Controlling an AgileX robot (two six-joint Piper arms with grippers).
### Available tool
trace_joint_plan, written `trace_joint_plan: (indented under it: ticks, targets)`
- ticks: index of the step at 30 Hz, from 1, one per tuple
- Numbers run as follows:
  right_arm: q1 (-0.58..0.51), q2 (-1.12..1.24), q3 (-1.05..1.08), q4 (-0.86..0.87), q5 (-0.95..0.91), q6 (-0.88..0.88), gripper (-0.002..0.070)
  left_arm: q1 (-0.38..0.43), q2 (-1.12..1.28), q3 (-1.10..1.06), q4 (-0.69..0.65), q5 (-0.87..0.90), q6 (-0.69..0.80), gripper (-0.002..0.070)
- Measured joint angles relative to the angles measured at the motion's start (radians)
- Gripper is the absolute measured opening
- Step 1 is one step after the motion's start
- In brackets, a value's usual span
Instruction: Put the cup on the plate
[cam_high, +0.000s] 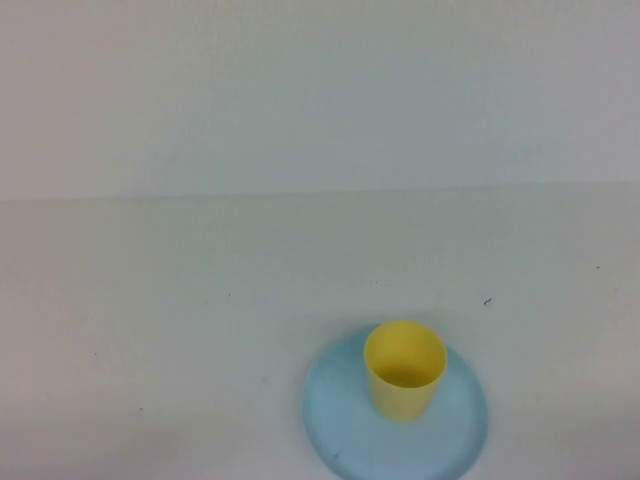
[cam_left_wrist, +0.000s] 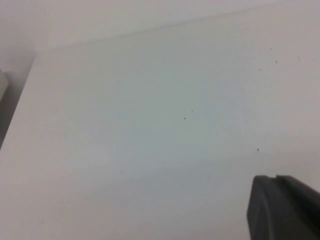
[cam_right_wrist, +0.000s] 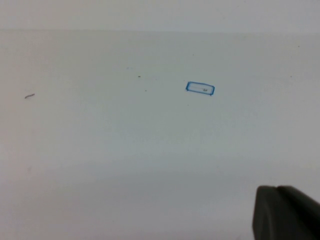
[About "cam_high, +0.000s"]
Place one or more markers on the light blue round plate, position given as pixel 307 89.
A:
pixel 340 415

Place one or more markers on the yellow plastic cup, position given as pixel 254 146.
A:
pixel 400 405

